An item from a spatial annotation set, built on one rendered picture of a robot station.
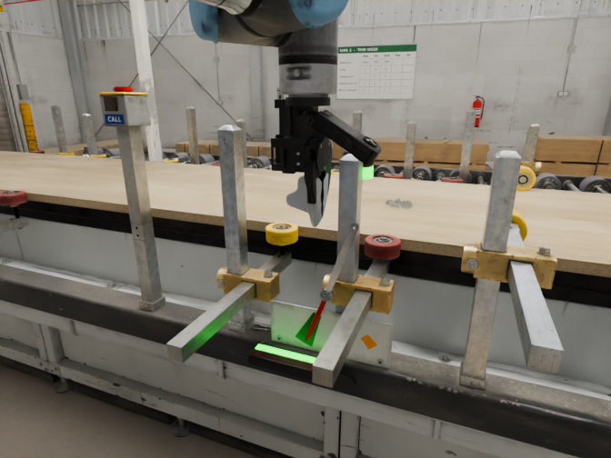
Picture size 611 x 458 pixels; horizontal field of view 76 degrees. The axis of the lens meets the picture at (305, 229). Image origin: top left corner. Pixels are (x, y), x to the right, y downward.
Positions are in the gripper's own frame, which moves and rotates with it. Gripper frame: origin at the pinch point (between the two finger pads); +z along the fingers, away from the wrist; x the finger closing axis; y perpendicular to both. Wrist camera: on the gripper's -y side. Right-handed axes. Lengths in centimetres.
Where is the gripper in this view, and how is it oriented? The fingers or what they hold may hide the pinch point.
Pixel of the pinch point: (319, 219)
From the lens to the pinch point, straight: 67.5
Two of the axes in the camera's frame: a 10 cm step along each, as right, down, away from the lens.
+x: -3.7, 2.9, -8.8
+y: -9.3, -1.2, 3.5
